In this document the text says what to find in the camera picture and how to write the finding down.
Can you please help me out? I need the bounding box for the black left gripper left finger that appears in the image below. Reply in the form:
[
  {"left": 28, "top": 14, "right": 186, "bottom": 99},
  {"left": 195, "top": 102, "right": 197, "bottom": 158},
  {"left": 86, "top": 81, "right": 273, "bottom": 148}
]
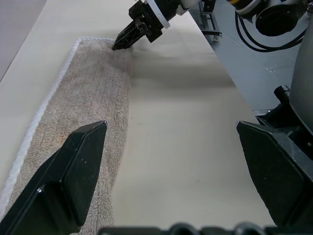
[{"left": 0, "top": 120, "right": 108, "bottom": 235}]

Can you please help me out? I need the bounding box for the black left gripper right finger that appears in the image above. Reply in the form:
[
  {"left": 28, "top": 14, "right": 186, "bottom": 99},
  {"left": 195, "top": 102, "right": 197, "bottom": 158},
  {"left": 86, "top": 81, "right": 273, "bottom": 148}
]
[{"left": 236, "top": 120, "right": 313, "bottom": 228}]

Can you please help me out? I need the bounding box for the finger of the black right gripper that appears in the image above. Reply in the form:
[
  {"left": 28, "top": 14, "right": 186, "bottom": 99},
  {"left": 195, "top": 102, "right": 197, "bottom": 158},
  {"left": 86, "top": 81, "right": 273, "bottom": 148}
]
[
  {"left": 116, "top": 23, "right": 148, "bottom": 51},
  {"left": 112, "top": 16, "right": 143, "bottom": 51}
]

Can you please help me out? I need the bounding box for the beige terry towel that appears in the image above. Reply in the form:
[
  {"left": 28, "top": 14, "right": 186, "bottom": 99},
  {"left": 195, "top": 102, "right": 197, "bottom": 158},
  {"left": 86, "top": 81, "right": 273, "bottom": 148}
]
[{"left": 0, "top": 36, "right": 134, "bottom": 235}]

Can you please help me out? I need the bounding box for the black robot waist mechanism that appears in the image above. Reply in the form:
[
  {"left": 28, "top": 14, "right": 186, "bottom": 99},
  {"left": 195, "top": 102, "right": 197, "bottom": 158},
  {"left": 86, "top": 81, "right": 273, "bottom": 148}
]
[{"left": 254, "top": 85, "right": 313, "bottom": 157}]

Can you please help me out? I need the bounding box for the silver robot torso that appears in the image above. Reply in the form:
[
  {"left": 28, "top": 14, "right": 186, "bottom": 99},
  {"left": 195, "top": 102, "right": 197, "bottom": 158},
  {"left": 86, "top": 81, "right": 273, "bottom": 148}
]
[{"left": 229, "top": 0, "right": 313, "bottom": 138}]

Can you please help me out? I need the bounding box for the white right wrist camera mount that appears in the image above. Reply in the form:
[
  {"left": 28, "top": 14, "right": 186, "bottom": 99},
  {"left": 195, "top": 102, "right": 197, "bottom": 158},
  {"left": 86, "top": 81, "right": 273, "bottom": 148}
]
[{"left": 143, "top": 0, "right": 171, "bottom": 30}]

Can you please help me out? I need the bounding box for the black wheeled cart frame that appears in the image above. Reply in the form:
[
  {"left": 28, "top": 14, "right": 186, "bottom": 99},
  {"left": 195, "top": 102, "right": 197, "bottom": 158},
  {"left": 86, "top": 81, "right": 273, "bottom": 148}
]
[{"left": 198, "top": 0, "right": 223, "bottom": 43}]

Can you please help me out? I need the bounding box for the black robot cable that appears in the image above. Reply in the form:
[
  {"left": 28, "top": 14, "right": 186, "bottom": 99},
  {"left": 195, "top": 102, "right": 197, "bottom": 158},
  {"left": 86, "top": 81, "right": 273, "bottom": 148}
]
[
  {"left": 240, "top": 17, "right": 303, "bottom": 48},
  {"left": 235, "top": 11, "right": 306, "bottom": 52}
]

